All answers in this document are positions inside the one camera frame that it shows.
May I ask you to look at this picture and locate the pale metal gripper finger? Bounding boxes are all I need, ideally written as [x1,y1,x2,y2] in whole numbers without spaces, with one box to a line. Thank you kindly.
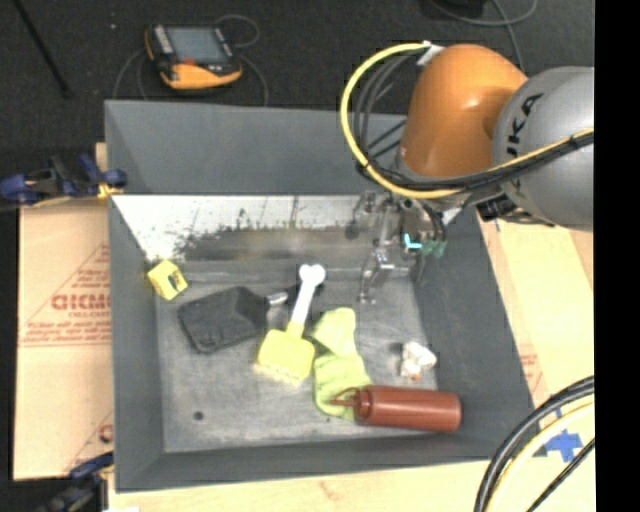
[357,249,397,306]
[344,192,377,240]

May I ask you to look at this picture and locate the white and orange toy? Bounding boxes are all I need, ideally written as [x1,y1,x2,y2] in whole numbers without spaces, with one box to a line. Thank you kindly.
[397,340,439,381]

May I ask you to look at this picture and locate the green cloth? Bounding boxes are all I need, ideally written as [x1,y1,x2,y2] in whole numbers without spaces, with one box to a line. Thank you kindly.
[309,306,374,422]

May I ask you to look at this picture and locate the red-brown squeeze bottle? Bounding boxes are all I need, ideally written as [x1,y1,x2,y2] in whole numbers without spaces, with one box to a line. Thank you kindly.
[329,384,463,435]

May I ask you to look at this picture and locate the grey metal bin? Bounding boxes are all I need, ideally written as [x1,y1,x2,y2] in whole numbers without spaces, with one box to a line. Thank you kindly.
[103,99,537,492]

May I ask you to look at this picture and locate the yellow cube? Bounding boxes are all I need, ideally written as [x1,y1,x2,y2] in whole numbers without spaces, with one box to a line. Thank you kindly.
[147,258,190,302]

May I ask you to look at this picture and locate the brown cardboard board, red print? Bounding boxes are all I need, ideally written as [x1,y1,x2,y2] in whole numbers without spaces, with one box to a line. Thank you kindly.
[12,142,116,481]

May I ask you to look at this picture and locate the yellow toy shovel, white handle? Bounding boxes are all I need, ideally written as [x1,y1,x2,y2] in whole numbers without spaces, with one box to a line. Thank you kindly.
[255,263,327,386]

